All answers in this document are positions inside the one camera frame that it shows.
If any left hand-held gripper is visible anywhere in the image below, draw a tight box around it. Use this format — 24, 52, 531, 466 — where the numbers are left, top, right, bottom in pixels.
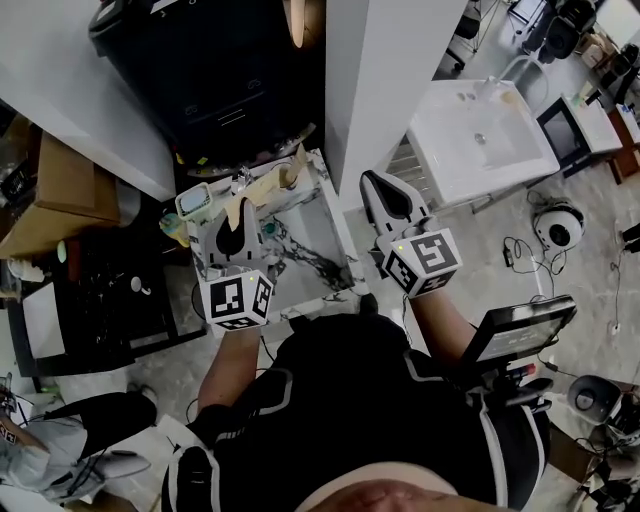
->
198, 196, 276, 341

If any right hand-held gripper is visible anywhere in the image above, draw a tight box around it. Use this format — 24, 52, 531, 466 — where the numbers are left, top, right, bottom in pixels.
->
359, 169, 464, 301

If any person's right forearm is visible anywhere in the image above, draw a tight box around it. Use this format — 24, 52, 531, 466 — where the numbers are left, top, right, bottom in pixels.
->
407, 289, 480, 361

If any person's left forearm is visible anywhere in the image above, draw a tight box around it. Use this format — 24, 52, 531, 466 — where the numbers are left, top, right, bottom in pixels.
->
196, 327, 262, 416

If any white soap dish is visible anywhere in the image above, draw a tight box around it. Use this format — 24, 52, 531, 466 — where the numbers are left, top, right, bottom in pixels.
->
174, 182, 215, 222

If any yellow green plastic toy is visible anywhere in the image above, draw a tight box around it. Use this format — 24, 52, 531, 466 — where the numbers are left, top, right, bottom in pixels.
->
158, 212, 192, 247

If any chrome faucet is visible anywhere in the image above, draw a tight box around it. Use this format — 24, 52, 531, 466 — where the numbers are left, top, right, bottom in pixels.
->
232, 164, 256, 196

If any marble pattern sink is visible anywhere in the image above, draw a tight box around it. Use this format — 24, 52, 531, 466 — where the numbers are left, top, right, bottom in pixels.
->
189, 148, 366, 324

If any white ceramic sink basin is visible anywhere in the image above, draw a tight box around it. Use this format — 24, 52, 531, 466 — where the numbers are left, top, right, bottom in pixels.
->
405, 78, 561, 206

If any grey bin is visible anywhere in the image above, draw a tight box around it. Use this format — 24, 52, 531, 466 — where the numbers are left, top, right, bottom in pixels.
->
115, 177, 142, 226

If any white pillar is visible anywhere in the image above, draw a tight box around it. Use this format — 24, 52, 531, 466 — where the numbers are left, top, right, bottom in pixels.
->
324, 0, 471, 199

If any black low table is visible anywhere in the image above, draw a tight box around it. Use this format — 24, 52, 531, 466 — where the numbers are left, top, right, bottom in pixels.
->
7, 234, 209, 379

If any white round device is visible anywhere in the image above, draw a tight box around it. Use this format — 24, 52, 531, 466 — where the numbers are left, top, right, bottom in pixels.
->
532, 199, 586, 249

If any black tablet monitor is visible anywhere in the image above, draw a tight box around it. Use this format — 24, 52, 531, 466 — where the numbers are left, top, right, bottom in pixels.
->
462, 294, 578, 371

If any large black cabinet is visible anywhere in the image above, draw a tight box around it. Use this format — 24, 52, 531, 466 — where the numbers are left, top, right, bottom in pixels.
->
88, 0, 326, 166

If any black side table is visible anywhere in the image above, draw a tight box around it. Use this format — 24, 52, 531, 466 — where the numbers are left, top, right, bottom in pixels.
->
535, 92, 624, 179

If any brown cardboard box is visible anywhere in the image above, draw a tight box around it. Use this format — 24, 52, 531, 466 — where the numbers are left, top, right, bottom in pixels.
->
0, 132, 124, 259

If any person's black clothed body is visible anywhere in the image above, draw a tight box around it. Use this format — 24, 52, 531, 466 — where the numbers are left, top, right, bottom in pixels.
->
162, 314, 551, 512

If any clear plastic chair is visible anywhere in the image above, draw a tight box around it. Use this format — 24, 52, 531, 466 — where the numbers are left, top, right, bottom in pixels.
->
499, 54, 550, 114

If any pale oval board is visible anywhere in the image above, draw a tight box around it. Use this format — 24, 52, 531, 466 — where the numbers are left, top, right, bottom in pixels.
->
282, 0, 321, 49

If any grey round device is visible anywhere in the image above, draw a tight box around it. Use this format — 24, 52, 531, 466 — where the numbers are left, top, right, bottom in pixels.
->
567, 374, 624, 426

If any metal wire rack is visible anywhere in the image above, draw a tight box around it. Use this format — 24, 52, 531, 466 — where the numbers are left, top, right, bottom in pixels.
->
387, 133, 439, 204

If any black floor cable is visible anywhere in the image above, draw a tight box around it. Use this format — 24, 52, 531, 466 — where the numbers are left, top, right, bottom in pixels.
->
502, 234, 566, 276

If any black monitor mount handle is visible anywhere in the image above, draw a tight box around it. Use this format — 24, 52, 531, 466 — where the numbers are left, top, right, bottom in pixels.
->
467, 362, 556, 416

